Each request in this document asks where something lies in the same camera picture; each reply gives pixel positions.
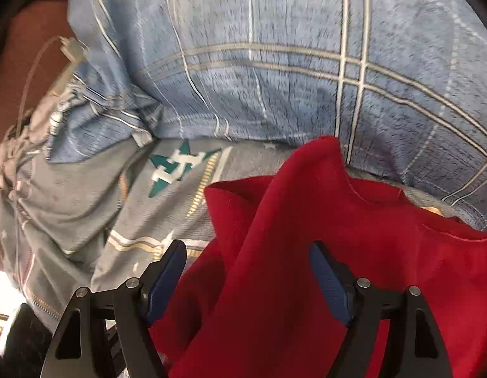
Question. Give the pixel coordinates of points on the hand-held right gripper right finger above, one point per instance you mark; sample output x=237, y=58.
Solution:
x=332, y=279

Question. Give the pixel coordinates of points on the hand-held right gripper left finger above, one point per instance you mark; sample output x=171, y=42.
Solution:
x=164, y=283

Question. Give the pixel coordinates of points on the red knit garment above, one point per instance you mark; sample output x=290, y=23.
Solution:
x=314, y=252

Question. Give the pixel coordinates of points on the grey patterned bed sheet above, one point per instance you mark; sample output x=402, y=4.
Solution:
x=97, y=204

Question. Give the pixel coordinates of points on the light pink cloth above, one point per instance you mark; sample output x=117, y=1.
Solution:
x=20, y=141

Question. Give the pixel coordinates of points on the blue plaid quilt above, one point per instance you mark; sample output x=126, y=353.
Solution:
x=286, y=67

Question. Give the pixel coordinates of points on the white power strip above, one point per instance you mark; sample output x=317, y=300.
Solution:
x=64, y=80

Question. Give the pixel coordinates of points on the white charger plug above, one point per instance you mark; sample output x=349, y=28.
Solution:
x=72, y=49

